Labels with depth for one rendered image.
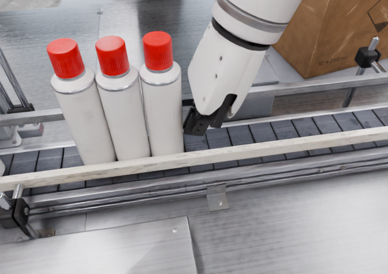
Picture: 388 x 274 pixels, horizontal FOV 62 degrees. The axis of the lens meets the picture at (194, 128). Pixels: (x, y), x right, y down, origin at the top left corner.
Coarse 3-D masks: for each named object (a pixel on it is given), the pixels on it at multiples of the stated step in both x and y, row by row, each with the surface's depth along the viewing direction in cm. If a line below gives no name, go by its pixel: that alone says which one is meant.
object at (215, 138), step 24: (288, 120) 56; (312, 120) 56; (336, 120) 56; (360, 120) 56; (384, 120) 56; (192, 144) 52; (216, 144) 52; (240, 144) 52; (360, 144) 52; (384, 144) 52; (24, 168) 49; (48, 168) 49; (192, 168) 49; (216, 168) 49; (24, 192) 46; (48, 192) 46
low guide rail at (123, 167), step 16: (368, 128) 50; (384, 128) 50; (256, 144) 48; (272, 144) 48; (288, 144) 48; (304, 144) 48; (320, 144) 49; (336, 144) 49; (128, 160) 46; (144, 160) 46; (160, 160) 46; (176, 160) 46; (192, 160) 46; (208, 160) 47; (224, 160) 48; (16, 176) 44; (32, 176) 44; (48, 176) 44; (64, 176) 44; (80, 176) 45; (96, 176) 45; (112, 176) 46
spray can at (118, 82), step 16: (96, 48) 35; (112, 48) 35; (112, 64) 36; (128, 64) 37; (96, 80) 38; (112, 80) 37; (128, 80) 37; (112, 96) 38; (128, 96) 38; (112, 112) 40; (128, 112) 40; (112, 128) 42; (128, 128) 42; (144, 128) 44; (128, 144) 44; (144, 144) 46
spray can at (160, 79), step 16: (160, 32) 37; (144, 48) 36; (160, 48) 35; (144, 64) 39; (160, 64) 37; (176, 64) 39; (144, 80) 38; (160, 80) 38; (176, 80) 39; (144, 96) 40; (160, 96) 39; (176, 96) 40; (160, 112) 41; (176, 112) 42; (160, 128) 43; (176, 128) 44; (160, 144) 46; (176, 144) 46
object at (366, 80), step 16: (320, 80) 50; (336, 80) 50; (352, 80) 50; (368, 80) 51; (384, 80) 52; (192, 96) 48; (256, 96) 49; (272, 96) 50; (32, 112) 46; (48, 112) 46
